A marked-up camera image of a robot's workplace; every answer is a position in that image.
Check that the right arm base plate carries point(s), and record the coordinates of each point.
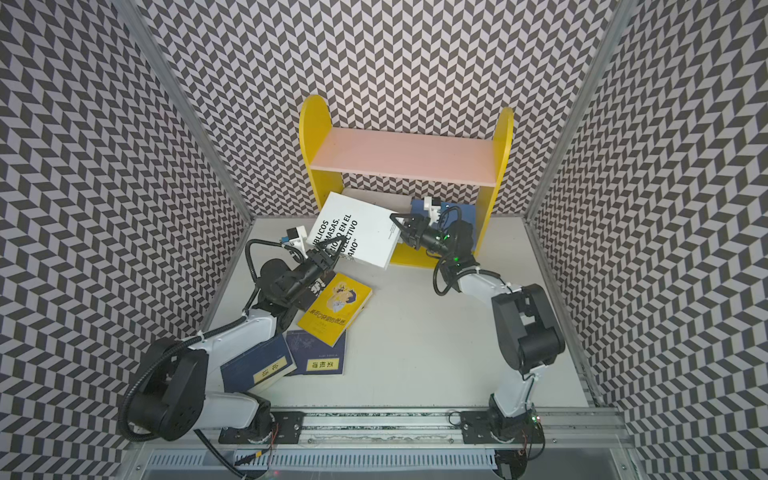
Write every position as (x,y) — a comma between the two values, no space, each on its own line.
(491,427)

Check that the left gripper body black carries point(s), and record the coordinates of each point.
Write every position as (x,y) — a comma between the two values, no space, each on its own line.
(313,270)

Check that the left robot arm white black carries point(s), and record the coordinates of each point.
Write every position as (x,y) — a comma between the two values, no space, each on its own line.
(204,381)

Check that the black book white character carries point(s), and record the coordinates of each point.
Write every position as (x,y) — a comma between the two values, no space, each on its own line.
(319,284)

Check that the white thin book small text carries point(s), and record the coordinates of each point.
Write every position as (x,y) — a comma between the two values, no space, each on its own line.
(395,202)

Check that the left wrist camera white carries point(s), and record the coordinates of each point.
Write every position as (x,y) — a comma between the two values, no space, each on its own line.
(296,238)

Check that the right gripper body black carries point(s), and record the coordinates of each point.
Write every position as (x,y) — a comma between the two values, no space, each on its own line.
(432,239)

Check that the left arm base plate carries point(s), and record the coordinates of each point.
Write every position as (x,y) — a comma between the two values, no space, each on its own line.
(281,427)

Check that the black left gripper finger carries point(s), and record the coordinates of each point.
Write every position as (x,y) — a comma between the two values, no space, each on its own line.
(335,249)
(322,252)

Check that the yellow pink blue bookshelf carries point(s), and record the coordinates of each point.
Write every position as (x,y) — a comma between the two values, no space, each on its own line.
(330,152)

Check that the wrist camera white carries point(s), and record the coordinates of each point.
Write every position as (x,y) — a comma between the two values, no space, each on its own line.
(432,206)
(296,238)

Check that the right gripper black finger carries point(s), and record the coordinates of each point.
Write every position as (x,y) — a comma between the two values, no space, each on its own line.
(409,235)
(409,219)

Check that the aluminium corner post right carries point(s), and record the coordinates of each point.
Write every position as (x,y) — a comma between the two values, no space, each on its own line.
(594,74)

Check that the navy book yellow label tilted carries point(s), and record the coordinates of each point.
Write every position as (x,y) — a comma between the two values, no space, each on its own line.
(259,367)

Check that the aluminium front rail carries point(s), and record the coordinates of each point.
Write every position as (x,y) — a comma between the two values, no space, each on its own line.
(443,428)

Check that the aluminium corner post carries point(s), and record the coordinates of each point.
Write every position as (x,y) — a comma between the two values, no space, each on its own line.
(594,74)
(140,32)

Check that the white book black bold text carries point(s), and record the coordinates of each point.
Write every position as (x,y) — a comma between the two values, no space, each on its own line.
(370,232)

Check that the navy book yellow label flat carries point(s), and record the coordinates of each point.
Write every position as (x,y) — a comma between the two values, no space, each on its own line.
(312,357)

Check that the aluminium corner post left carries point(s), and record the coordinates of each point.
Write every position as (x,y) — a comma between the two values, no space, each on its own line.
(140,32)

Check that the yellow illustrated book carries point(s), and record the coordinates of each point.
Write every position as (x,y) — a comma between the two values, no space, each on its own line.
(335,309)

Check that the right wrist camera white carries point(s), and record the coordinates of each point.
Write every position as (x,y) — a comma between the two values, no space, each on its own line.
(432,206)

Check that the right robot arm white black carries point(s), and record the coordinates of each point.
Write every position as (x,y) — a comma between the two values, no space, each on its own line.
(528,333)

